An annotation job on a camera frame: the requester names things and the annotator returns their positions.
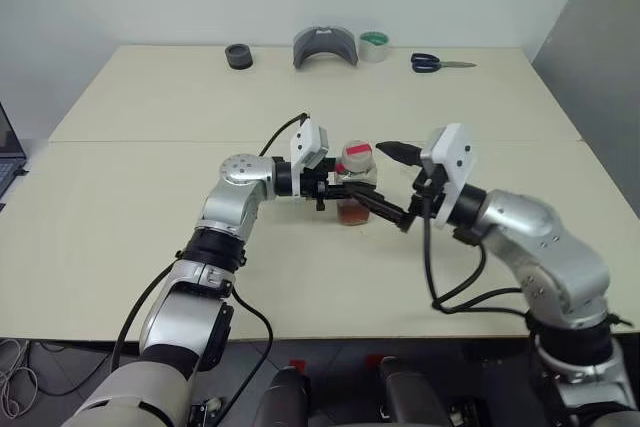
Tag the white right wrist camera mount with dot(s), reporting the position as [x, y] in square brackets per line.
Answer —
[452, 147]

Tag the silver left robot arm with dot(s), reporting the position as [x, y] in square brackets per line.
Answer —
[235, 197]

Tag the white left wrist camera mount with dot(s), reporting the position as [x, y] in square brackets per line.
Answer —
[307, 134]

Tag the dark laptop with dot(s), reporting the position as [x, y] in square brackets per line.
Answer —
[10, 147]

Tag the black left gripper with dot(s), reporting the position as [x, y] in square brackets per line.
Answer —
[315, 187]

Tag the dark rounded shape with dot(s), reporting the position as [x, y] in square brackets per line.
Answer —
[285, 397]
[405, 392]

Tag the small red tab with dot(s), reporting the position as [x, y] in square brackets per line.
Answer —
[297, 365]

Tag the clear tape roll green core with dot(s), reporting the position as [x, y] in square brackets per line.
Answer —
[374, 49]

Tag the grey curved visor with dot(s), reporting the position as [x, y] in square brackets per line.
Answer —
[325, 42]

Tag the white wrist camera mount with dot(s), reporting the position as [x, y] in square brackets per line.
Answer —
[307, 134]
[452, 147]

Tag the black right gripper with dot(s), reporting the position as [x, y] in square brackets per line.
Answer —
[435, 187]

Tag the grey bottle cap red sticker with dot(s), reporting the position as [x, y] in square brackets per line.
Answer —
[357, 162]

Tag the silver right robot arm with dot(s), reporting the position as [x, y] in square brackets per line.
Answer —
[525, 227]

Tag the clear plastic drink bottle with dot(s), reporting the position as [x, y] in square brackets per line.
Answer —
[352, 214]

